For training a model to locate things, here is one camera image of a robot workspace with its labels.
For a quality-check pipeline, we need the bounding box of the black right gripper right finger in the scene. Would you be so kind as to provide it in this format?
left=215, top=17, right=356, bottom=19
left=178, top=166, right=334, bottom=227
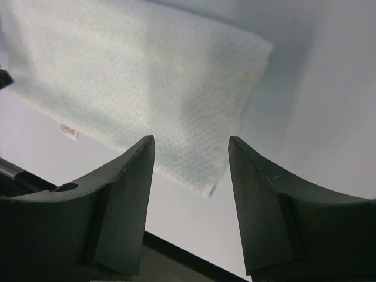
left=228, top=136, right=375, bottom=281

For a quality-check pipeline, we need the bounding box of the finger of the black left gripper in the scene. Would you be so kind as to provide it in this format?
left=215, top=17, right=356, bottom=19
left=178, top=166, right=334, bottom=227
left=0, top=69, right=14, bottom=90

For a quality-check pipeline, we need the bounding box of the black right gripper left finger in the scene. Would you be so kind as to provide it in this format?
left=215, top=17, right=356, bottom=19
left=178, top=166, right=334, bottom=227
left=1, top=135, right=155, bottom=281

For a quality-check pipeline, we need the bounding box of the light blue towel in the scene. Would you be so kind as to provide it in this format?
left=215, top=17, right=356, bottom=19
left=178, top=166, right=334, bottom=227
left=1, top=1, right=273, bottom=198

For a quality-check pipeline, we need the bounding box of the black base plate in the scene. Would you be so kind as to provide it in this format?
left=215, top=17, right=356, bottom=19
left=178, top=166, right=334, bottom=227
left=1, top=159, right=245, bottom=282

